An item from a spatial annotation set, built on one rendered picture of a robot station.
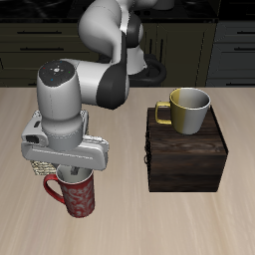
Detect grey kitchen drawer cabinet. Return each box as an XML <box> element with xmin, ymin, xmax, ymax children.
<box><xmin>205</xmin><ymin>19</ymin><xmax>255</xmax><ymax>89</ymax></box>

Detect dark wooden cabinet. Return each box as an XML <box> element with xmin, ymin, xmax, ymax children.
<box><xmin>143</xmin><ymin>105</ymin><xmax>229</xmax><ymax>194</ymax></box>

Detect red patterned mug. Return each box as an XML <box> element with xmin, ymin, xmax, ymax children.
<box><xmin>43</xmin><ymin>164</ymin><xmax>96</xmax><ymax>219</ymax></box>

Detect dark kitchen cupboards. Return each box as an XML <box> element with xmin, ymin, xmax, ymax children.
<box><xmin>0</xmin><ymin>17</ymin><xmax>217</xmax><ymax>89</ymax></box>

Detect yellow and grey mug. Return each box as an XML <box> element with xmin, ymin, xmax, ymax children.
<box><xmin>154</xmin><ymin>87</ymin><xmax>212</xmax><ymax>135</ymax></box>

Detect black kitchen countertop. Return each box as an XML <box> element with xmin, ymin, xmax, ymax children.
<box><xmin>0</xmin><ymin>0</ymin><xmax>255</xmax><ymax>24</ymax></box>

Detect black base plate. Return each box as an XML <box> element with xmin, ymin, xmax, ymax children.
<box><xmin>128</xmin><ymin>54</ymin><xmax>167</xmax><ymax>86</ymax></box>

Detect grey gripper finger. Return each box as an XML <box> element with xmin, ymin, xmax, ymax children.
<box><xmin>69</xmin><ymin>165</ymin><xmax>82</xmax><ymax>176</ymax></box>

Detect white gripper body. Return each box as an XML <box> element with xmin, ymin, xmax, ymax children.
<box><xmin>20</xmin><ymin>133</ymin><xmax>111</xmax><ymax>171</ymax></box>

